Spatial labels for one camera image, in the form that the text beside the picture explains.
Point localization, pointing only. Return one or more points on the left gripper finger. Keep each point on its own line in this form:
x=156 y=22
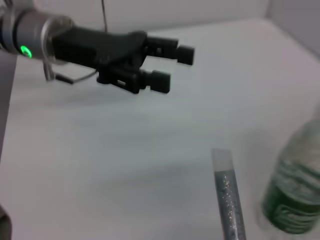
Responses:
x=185 y=55
x=160 y=82

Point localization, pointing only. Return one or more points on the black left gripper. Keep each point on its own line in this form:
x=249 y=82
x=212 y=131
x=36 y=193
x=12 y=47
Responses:
x=87 y=47

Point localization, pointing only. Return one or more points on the silver marker pen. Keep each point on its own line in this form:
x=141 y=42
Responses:
x=228 y=190

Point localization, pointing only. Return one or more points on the water bottle with green label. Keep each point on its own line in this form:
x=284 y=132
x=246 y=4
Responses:
x=295 y=187

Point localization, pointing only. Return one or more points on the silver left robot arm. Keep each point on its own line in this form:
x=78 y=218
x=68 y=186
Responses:
x=25 y=32

